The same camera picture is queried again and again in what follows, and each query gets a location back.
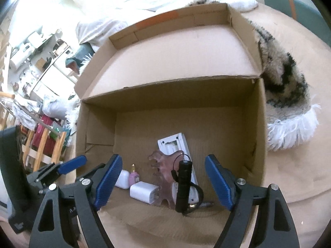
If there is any cardboard box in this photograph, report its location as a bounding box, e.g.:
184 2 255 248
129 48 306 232
74 2 267 248

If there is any white duvet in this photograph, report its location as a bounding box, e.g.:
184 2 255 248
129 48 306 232
76 0 259 55

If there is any small pink bottle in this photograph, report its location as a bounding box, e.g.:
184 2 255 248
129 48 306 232
128 164 141 186

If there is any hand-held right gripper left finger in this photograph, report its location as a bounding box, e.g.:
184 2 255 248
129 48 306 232
29 154 123 248

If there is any red cloth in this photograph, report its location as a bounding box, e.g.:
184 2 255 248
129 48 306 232
31 115 62 155

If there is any wooden railing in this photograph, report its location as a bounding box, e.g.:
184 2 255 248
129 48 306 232
0 92 68 172

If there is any white crumpled cloth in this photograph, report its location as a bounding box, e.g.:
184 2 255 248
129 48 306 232
12 99 44 132

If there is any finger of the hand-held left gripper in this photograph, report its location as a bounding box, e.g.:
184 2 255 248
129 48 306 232
26 155 88 194

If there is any black flashlight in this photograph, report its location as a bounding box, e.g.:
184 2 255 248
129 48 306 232
171 154 205 215

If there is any translucent pink figure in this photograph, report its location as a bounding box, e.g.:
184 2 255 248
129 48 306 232
148 150 185 210

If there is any white plastic bag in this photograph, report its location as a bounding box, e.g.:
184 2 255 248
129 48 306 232
43 94 78 120

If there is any black gold battery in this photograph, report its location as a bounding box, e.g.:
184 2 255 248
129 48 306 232
188 202 215 210

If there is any white cabinet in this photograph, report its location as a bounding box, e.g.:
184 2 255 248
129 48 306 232
31 64 78 101

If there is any white remote control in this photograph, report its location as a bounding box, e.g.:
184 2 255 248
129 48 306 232
158 132 203 204

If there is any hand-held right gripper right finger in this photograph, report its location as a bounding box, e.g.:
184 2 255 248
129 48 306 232
205 154 300 248

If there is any beige bed sheet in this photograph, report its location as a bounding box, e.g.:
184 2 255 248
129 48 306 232
243 2 331 248

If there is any teal headboard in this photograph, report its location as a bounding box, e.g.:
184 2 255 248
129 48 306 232
262 0 331 49

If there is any white charger plug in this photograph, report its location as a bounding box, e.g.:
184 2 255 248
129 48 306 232
130 181 161 204
114 170 130 190

